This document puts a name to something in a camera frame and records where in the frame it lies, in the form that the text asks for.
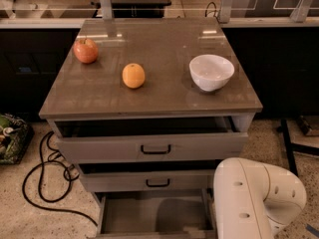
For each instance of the black rolling stand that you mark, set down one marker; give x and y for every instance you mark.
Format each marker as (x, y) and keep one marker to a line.
(309, 127)

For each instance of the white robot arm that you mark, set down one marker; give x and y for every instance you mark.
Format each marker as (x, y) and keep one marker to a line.
(255, 200)

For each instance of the grey middle drawer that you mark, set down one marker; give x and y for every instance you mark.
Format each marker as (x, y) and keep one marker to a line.
(142, 176)

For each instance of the orange fruit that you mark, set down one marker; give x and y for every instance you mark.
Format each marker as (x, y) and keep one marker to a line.
(133, 75)

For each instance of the grey drawer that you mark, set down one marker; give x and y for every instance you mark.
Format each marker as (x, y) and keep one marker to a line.
(145, 140)
(142, 176)
(157, 214)

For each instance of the red apple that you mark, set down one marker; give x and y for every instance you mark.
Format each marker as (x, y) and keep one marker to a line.
(86, 50)

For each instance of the grey top drawer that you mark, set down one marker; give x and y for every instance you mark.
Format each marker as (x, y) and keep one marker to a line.
(145, 140)

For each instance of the grey bottom drawer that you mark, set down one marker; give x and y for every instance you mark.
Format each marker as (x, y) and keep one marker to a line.
(157, 214)

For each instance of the basket of colourful items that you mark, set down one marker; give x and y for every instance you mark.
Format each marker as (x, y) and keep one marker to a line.
(15, 136)

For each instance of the white ceramic bowl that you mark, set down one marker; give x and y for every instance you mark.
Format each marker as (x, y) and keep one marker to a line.
(210, 72)

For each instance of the grey drawer cabinet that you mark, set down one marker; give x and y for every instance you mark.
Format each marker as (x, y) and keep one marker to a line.
(164, 48)

